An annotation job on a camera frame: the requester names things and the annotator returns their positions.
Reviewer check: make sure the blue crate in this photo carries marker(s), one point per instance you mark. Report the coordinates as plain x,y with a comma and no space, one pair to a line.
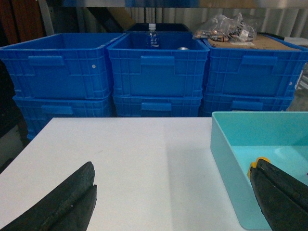
252,72
38,112
163,72
146,106
74,66
213,102

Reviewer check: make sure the upper middle blue crate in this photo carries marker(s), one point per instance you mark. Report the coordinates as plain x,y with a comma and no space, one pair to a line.
163,72

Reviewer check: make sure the upper right blue crate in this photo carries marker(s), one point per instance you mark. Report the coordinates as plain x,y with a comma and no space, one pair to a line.
252,72

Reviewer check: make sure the light teal plastic box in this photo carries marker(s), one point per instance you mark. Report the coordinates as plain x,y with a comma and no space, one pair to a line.
239,138

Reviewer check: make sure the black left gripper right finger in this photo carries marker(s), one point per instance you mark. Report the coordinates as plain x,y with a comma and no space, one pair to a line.
283,200

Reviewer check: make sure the yellow block in teal box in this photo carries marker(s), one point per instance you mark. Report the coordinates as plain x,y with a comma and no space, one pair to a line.
254,164

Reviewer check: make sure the upper left blue crate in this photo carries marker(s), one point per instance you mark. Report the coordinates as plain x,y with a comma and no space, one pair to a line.
74,66

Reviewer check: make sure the lower left blue crate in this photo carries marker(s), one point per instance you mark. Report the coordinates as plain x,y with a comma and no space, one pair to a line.
38,112

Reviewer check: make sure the lower middle blue crate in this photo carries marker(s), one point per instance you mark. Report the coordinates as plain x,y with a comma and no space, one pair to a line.
146,106

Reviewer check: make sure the lower right blue crate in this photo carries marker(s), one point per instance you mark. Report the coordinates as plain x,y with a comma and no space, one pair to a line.
213,102

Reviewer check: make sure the silver metal can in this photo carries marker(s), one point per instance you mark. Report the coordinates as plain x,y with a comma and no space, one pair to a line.
183,48

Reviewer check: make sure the clear plastic water bottle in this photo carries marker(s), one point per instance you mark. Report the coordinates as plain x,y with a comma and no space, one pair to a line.
152,38

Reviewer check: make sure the brown cardboard sheet on crate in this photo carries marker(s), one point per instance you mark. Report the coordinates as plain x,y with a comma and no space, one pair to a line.
260,43

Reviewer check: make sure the clear bag of small parts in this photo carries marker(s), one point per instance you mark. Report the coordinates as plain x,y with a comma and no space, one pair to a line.
220,28

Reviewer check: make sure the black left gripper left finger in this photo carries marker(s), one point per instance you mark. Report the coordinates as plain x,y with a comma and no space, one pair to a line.
68,207

